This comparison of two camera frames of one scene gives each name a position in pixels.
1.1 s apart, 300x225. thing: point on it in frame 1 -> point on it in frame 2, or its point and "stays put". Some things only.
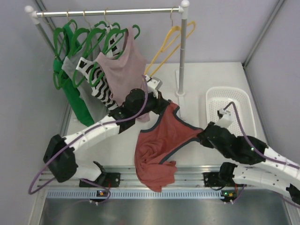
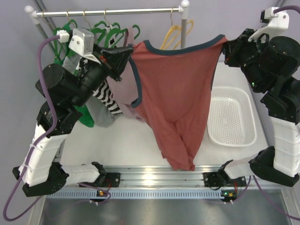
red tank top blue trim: x=170 y=131 -> x=176 y=97
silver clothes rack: x=35 y=15 stays put
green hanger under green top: x=62 y=38 stays put
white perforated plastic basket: x=218 y=98 stays put
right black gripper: x=203 y=139 -> x=233 y=47
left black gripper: x=162 y=103 -> x=108 y=64
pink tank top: x=126 y=72 stays put
